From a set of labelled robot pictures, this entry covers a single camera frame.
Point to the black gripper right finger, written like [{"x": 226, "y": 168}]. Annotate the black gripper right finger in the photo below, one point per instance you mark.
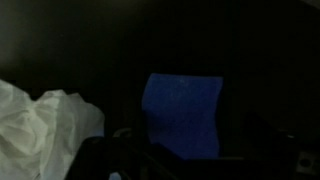
[{"x": 266, "y": 163}]

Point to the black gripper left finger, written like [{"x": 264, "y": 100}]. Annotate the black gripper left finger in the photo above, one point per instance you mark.
[{"x": 116, "y": 160}]

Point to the blue sponge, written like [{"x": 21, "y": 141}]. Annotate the blue sponge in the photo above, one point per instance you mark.
[{"x": 183, "y": 113}]

